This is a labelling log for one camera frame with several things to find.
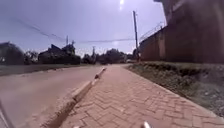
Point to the row of dark trees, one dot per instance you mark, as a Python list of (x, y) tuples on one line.
[(106, 57)]

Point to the red brick path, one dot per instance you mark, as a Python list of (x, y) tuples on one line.
[(126, 96)]

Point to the tall utility pole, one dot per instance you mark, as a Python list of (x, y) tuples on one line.
[(135, 33)]

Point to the concrete kerb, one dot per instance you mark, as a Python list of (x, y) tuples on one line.
[(81, 90)]

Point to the dark building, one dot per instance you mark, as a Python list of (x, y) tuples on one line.
[(60, 55)]

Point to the grass and dirt verge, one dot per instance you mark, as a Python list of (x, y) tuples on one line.
[(173, 78)]

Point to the robot's own part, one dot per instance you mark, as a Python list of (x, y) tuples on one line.
[(145, 125), (76, 127)]

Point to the grey asphalt road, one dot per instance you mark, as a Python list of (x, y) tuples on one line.
[(36, 90)]

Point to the brown walled building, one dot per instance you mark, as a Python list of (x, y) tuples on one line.
[(190, 36)]

